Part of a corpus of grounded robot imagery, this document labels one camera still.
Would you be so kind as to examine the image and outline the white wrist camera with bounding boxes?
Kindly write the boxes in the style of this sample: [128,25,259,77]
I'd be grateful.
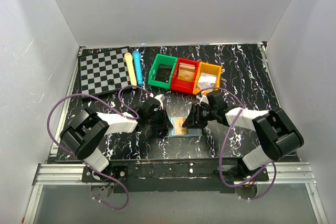
[150,93,165,110]
[196,92,209,106]

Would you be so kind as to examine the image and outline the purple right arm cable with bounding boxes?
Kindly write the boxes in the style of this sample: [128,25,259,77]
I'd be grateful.
[201,87,278,200]

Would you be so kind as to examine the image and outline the tan cards in red bin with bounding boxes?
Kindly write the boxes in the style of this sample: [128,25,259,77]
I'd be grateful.
[178,63,196,74]

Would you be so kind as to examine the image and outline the blue marker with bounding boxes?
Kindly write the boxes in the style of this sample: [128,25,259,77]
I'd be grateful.
[132,50,143,87]

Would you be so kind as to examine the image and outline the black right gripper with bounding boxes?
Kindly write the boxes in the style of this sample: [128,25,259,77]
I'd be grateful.
[182,102,217,129]

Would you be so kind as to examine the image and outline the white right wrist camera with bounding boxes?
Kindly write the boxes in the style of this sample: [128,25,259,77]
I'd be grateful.
[196,92,209,106]

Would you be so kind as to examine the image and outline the black grey checkerboard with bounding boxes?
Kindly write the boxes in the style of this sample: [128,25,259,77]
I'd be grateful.
[78,47,132,96]

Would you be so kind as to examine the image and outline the orange plastic bin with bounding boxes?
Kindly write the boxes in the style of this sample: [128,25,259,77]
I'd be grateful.
[193,62,222,94]

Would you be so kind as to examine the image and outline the white cards in orange bin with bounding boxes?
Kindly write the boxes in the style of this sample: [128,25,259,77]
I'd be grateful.
[196,73,217,90]

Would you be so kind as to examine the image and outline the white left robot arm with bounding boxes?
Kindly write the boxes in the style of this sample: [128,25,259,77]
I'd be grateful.
[60,98,173,182]

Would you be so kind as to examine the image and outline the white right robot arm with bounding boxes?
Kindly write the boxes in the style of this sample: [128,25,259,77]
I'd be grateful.
[183,90,304,181]

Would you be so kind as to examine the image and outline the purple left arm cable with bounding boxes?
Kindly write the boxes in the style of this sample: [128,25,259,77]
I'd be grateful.
[46,86,155,210]

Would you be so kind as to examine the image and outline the mint green card holder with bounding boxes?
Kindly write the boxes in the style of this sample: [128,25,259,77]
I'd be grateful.
[169,117,202,137]

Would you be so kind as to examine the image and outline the black cards in green bin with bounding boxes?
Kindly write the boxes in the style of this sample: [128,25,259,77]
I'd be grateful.
[155,64,172,83]

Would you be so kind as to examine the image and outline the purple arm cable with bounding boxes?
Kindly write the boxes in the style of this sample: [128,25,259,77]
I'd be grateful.
[201,87,278,200]
[46,86,155,210]

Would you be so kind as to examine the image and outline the green plastic bin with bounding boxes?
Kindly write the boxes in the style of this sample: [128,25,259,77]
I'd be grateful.
[148,54,177,89]

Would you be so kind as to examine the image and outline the red plastic bin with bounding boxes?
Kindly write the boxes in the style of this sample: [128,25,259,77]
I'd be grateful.
[170,58,199,94]

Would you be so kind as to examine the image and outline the gold striped credit card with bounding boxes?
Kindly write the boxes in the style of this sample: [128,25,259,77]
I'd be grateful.
[177,69,195,82]

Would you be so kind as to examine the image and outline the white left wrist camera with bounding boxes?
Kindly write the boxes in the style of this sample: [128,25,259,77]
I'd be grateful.
[150,93,165,110]

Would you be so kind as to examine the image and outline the cream yellow marker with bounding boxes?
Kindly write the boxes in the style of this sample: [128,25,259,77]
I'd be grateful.
[124,52,137,86]

